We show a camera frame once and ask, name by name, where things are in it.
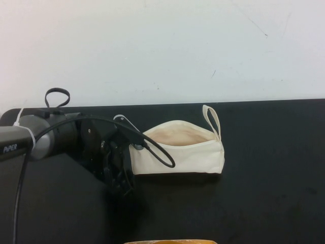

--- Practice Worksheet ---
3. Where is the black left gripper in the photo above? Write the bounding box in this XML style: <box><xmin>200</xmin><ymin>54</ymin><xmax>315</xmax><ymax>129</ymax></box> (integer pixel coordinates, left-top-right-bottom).
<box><xmin>75</xmin><ymin>116</ymin><xmax>136</xmax><ymax>198</ymax></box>

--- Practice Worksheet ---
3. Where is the cream fabric pencil case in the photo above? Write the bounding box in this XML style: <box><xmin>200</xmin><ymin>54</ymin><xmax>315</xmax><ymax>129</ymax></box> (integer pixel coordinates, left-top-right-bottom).
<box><xmin>128</xmin><ymin>104</ymin><xmax>225</xmax><ymax>176</ymax></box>

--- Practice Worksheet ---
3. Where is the yellow cardboard box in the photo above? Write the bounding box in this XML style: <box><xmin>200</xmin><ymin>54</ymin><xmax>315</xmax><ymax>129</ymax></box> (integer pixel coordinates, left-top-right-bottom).
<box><xmin>123</xmin><ymin>238</ymin><xmax>216</xmax><ymax>244</ymax></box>

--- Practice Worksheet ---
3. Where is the white zip tie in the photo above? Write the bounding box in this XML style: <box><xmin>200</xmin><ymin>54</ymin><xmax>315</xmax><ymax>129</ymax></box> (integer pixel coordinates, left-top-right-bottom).
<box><xmin>11</xmin><ymin>107</ymin><xmax>37</xmax><ymax>151</ymax></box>

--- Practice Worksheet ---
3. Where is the black camera cable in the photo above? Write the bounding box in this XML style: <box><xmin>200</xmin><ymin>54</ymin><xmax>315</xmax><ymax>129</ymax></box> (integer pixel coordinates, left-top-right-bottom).
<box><xmin>13</xmin><ymin>87</ymin><xmax>176</xmax><ymax>244</ymax></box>

